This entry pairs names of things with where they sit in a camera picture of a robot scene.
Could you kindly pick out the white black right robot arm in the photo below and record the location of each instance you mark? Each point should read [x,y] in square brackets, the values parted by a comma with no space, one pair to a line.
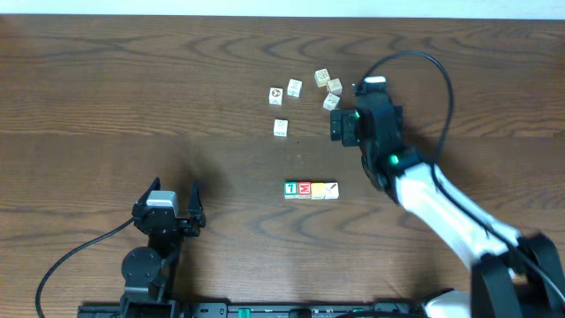
[511,275]

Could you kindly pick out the yellow top wooden block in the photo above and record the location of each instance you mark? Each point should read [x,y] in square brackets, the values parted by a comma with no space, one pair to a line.
[318,191]

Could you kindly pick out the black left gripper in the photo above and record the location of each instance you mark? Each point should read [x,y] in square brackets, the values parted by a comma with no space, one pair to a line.
[186,222]

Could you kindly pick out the red side wooden block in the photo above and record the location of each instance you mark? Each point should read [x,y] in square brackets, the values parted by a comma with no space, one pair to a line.
[334,87]

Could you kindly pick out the umbrella wooden block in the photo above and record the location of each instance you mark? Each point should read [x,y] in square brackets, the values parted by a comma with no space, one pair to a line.
[294,87]

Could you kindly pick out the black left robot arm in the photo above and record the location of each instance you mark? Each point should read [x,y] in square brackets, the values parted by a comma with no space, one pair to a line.
[149,271]

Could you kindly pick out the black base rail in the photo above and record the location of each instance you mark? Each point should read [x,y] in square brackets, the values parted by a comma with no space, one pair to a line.
[223,310]

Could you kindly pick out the green 7 wooden block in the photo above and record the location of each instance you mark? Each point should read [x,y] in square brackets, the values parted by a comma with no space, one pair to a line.
[290,190]

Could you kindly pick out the ball A wooden block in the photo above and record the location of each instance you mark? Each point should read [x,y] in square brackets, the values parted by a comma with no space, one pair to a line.
[275,96]

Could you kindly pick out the green N wooden block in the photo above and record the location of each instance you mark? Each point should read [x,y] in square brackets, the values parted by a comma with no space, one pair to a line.
[331,101]

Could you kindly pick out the W wooden block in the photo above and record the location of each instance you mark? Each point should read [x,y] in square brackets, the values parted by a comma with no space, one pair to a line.
[281,127]

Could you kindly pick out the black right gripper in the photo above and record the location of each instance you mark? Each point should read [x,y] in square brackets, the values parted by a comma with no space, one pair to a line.
[350,119]

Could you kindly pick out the yellow side wooden block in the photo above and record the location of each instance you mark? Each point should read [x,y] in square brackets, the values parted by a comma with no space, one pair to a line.
[321,77]

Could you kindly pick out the red M wooden block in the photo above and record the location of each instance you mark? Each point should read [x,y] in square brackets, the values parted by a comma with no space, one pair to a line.
[304,190]

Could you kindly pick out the hammer wooden block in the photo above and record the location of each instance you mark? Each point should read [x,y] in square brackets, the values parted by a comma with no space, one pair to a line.
[332,191]

